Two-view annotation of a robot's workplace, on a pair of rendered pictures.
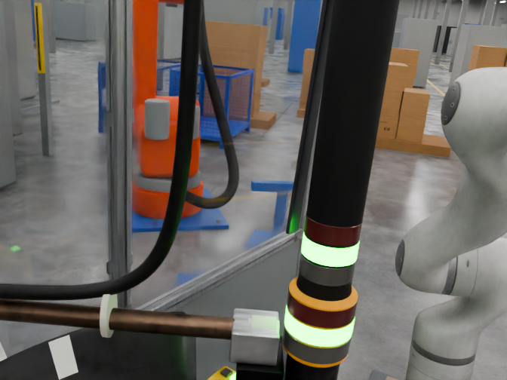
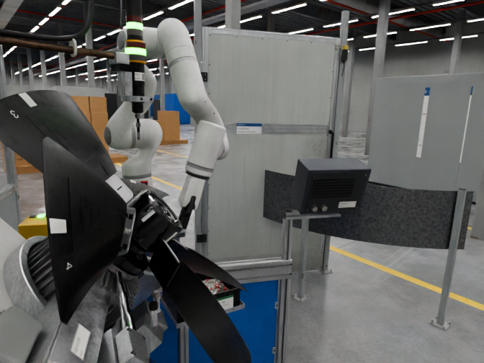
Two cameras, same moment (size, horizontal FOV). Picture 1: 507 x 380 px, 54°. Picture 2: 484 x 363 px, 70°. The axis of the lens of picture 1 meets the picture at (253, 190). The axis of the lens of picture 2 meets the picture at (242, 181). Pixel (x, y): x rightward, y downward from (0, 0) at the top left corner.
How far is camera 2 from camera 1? 0.65 m
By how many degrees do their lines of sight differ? 48
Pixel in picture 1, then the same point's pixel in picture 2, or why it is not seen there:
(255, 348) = (123, 57)
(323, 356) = (142, 57)
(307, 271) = (132, 32)
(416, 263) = (117, 131)
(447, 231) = (128, 109)
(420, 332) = (127, 169)
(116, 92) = not seen: outside the picture
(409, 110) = not seen: hidden behind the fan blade
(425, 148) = not seen: hidden behind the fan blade
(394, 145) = (29, 169)
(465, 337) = (146, 163)
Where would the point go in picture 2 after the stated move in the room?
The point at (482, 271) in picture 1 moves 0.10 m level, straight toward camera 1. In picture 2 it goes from (145, 130) to (148, 132)
